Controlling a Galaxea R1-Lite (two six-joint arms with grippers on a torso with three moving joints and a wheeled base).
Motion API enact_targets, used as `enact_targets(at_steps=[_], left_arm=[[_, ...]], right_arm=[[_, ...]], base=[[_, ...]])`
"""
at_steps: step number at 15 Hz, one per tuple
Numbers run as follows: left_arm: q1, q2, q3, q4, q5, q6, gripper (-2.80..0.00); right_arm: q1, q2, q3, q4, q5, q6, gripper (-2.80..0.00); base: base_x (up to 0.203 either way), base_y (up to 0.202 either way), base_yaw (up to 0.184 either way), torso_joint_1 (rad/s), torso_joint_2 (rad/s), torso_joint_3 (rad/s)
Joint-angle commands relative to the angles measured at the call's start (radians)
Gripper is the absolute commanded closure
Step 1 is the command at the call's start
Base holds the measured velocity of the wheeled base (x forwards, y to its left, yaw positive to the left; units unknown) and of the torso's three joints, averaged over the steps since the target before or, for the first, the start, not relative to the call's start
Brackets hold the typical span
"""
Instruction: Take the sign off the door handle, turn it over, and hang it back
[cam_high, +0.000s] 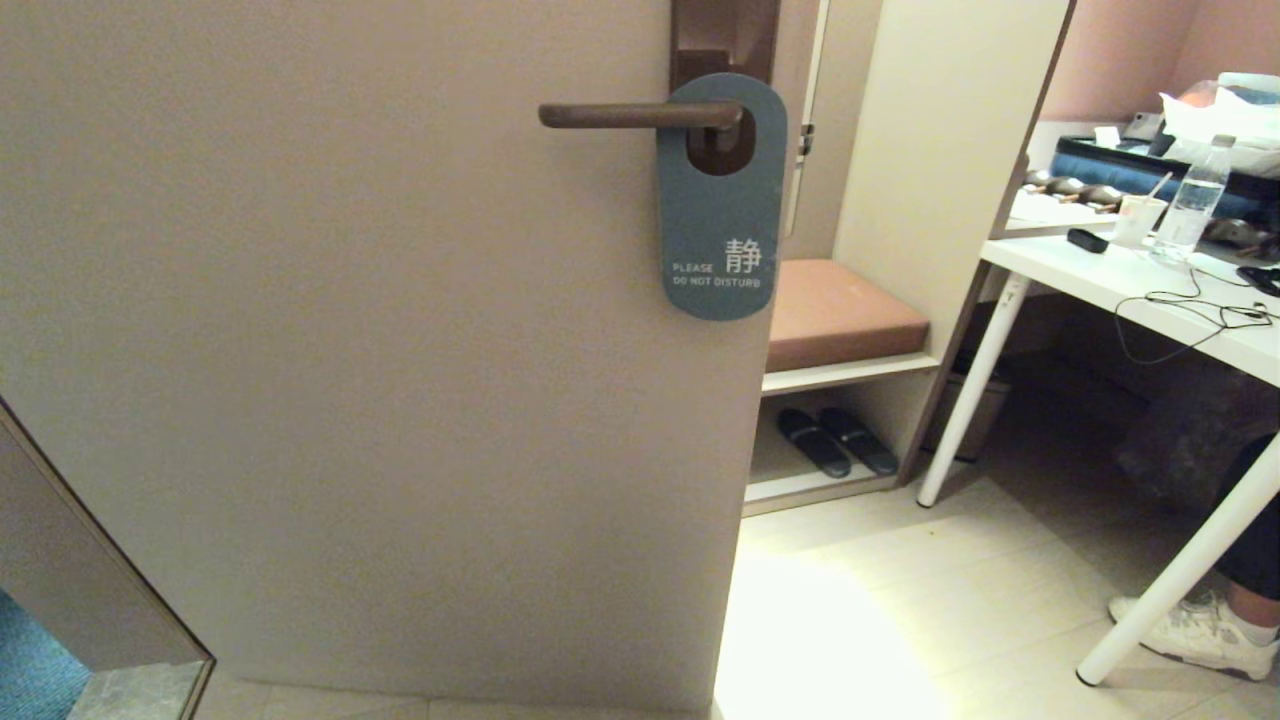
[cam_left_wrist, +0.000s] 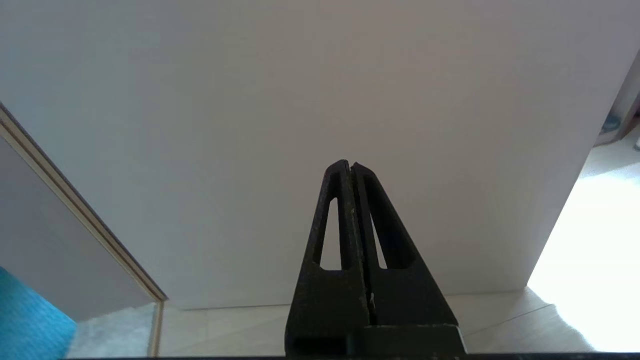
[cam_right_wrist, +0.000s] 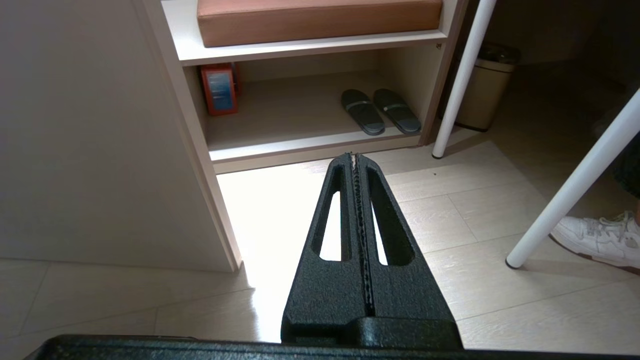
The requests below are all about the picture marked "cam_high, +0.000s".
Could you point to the thin wooden stir stick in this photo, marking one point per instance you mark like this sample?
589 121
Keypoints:
1160 185

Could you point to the grey waste bin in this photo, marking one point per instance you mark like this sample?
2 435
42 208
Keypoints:
985 410

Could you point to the dark brown rounded object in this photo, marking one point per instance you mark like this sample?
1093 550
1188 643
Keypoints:
1240 238

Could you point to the person leg in dark trousers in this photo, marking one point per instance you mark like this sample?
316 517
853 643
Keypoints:
1255 530

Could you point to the brown bench cushion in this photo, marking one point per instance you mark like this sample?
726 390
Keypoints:
840 315

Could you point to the white sneaker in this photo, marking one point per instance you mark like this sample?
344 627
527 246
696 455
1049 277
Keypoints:
1195 632

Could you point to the small white box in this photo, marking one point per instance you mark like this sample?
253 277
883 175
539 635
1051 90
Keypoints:
1107 136

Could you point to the dark blue suitcase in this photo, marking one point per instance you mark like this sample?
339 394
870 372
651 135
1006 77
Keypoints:
1110 168

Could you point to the small black case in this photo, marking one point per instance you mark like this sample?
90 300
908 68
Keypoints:
1087 240

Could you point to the white paper cup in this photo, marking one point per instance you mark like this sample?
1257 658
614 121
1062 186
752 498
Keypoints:
1138 222

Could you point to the white room door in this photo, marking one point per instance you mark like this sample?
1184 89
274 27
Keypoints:
350 350

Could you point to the brown door lock plate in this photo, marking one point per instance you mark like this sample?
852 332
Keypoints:
725 35

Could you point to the white plastic bag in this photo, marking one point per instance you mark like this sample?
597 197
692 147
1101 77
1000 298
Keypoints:
1225 125

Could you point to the cream bench shelf cabinet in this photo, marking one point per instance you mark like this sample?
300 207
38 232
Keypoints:
940 150

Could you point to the clear plastic water bottle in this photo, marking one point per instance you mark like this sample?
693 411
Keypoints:
1192 205

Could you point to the white door hanger sign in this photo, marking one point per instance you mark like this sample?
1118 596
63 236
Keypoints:
720 220

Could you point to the white table with round legs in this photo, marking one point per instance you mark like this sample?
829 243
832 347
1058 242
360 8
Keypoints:
1100 275

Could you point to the black slipper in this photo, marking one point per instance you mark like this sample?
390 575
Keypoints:
812 443
860 440

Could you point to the grey mottled bag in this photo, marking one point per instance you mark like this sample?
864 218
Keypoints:
1185 445

